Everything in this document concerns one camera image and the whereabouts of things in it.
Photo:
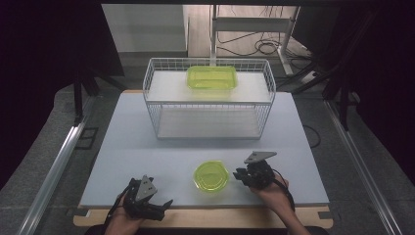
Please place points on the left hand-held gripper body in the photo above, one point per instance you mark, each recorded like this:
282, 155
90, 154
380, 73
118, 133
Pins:
145, 191

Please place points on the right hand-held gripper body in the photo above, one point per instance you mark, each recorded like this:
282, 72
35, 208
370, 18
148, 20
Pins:
259, 173

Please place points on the round green plastic bowl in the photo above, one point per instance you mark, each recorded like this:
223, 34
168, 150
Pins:
211, 176

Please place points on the rectangular green plastic tray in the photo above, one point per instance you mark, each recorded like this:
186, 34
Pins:
211, 77

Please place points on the person's right hand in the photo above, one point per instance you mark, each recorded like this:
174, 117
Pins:
272, 196

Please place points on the person's left hand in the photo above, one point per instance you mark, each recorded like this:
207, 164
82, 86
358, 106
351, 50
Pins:
122, 222

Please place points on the black tripod stand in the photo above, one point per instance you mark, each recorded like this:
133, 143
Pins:
342, 98
78, 98

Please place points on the dark curtain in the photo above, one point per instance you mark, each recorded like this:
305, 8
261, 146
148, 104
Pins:
388, 81
39, 65

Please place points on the black floor bracket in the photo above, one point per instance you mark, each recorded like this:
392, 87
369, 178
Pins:
87, 138

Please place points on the aluminium rail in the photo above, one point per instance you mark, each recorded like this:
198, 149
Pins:
359, 163
55, 169

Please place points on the white desk frame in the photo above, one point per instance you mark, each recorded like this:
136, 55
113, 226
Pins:
251, 24

